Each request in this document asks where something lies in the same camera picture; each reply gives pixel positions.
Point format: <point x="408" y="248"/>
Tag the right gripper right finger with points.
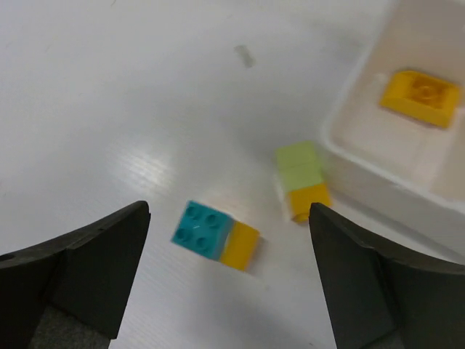
<point x="381" y="294"/>

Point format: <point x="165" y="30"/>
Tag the orange green lego stack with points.
<point x="216" y="236"/>

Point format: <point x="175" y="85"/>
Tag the white divided container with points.
<point x="407" y="170"/>

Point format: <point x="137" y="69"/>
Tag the yellow green lego stack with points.
<point x="301" y="178"/>

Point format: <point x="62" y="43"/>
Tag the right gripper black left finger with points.
<point x="71" y="291"/>

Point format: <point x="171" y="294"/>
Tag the orange lego brick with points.
<point x="422" y="97"/>

